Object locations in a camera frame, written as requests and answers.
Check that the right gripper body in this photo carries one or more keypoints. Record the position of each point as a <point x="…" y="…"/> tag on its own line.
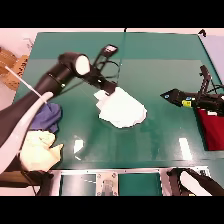
<point x="190" y="99"/>

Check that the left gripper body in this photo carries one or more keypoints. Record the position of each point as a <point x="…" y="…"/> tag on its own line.
<point x="104" y="86"/>

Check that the white T-shirt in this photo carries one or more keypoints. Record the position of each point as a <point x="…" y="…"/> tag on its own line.
<point x="122" y="108"/>

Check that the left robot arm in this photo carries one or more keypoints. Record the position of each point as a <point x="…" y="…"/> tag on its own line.
<point x="56" y="75"/>

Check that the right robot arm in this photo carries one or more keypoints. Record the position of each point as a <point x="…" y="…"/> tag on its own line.
<point x="213" y="101"/>

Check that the red garment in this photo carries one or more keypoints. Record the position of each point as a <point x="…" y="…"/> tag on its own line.
<point x="212" y="130"/>

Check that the blue garment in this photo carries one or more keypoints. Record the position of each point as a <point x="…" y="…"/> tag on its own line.
<point x="48" y="117"/>

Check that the pale yellow garment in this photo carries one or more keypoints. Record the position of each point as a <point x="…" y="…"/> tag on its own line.
<point x="38" y="151"/>

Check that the brown cardboard box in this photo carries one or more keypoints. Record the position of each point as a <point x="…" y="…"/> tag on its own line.
<point x="11" y="68"/>

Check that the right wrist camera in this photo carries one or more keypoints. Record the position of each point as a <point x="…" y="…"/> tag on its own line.
<point x="204" y="72"/>

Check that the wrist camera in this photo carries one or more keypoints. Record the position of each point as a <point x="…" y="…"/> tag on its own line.
<point x="110" y="49"/>
<point x="204" y="72"/>

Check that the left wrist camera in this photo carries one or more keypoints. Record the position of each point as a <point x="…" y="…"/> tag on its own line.
<point x="110" y="49"/>

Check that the silver frame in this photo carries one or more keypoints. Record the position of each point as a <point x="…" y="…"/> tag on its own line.
<point x="106" y="176"/>

